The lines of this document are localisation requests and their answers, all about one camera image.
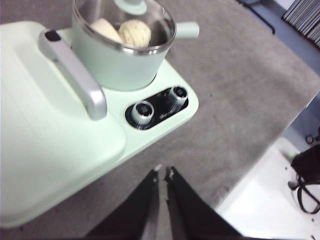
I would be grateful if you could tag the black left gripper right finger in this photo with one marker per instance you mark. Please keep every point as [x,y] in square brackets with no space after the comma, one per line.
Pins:
[190,212]

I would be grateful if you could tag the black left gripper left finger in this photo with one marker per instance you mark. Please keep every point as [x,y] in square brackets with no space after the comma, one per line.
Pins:
[135,212]

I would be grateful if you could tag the ribbed bun with green dots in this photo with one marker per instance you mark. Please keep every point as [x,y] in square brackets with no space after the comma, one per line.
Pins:
[135,33]

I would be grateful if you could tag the plain white steamed bun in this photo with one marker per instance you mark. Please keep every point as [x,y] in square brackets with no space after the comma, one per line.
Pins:
[105,31]

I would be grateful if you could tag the glass lid with green knob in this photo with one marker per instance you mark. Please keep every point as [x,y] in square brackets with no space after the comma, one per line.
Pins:
[130,6]

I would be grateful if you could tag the green breakfast machine base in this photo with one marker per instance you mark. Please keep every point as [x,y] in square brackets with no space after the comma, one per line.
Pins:
[160,135]

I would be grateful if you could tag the silver control knob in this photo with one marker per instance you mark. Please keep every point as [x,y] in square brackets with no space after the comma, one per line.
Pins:
[142,112]
[178,96]

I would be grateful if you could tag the dark slatted panel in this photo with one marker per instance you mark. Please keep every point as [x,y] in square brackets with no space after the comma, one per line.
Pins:
[305,17]

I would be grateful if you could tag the black metal frame leg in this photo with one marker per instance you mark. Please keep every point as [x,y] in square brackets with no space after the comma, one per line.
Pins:
[262,15]

